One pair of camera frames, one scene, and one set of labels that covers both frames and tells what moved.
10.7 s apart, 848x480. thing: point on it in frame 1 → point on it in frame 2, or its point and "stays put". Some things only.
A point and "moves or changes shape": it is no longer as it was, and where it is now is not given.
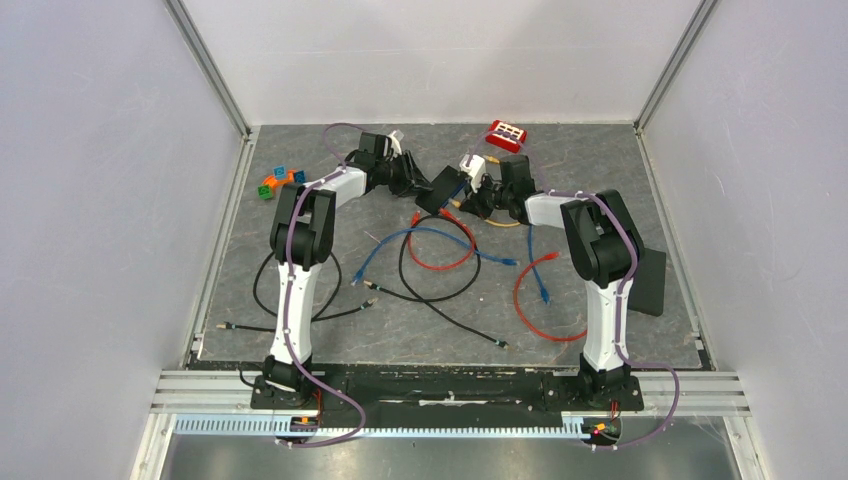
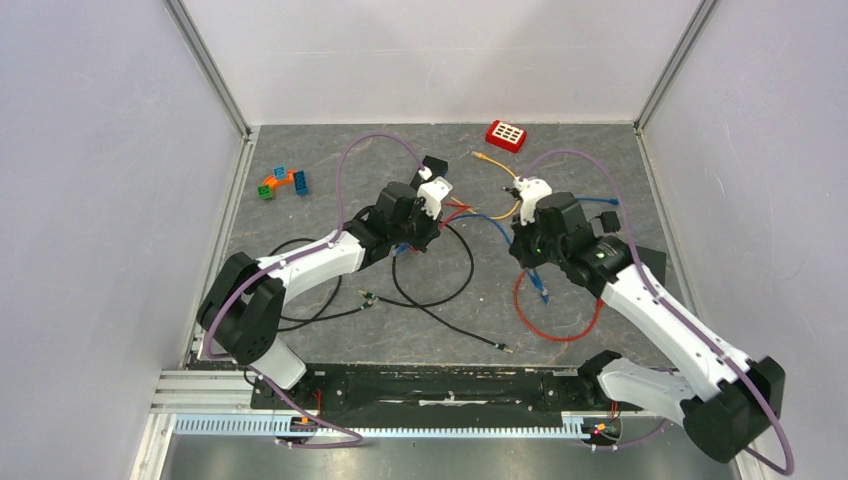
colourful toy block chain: x=280 y=176 stays put
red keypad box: x=507 y=135 stays put
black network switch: x=444 y=186 moves or changes shape
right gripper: x=472 y=202 → x=519 y=247
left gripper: x=408 y=167 → x=431 y=227
